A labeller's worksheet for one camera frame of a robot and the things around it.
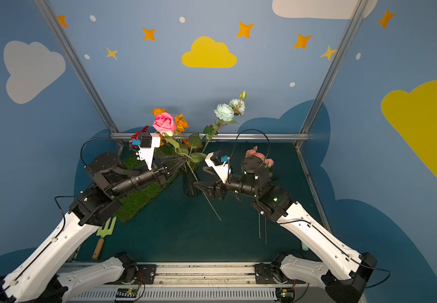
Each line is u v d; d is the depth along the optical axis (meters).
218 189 0.52
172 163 0.50
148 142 0.45
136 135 0.72
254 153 1.10
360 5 0.69
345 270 0.38
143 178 0.48
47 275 0.36
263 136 0.44
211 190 0.52
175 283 0.73
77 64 0.84
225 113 0.67
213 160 0.49
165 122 0.44
